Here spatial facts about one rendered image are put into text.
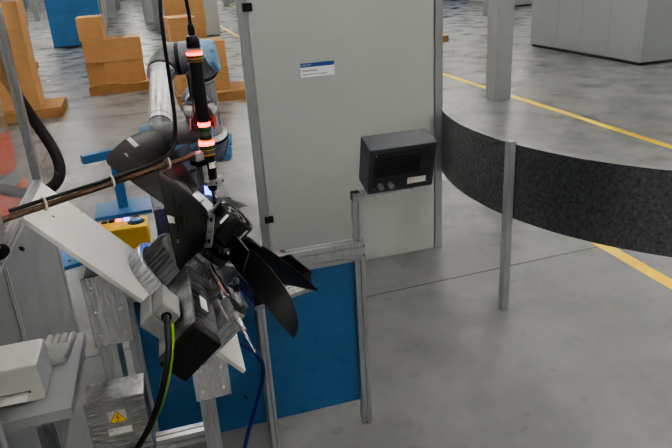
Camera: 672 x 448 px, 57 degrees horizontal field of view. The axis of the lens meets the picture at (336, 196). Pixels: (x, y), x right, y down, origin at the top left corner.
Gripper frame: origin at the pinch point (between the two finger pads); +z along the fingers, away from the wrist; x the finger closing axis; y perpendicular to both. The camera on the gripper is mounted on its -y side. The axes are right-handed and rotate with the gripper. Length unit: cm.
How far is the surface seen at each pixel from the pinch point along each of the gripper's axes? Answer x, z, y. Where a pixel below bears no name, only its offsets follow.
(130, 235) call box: 27, -34, 46
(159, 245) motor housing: 16.0, 9.9, 32.0
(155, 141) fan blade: 13.2, -8.3, 8.5
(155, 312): 18, 38, 36
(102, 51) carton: 105, -923, 78
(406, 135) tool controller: -74, -39, 26
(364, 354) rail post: -53, -39, 116
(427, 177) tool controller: -81, -36, 42
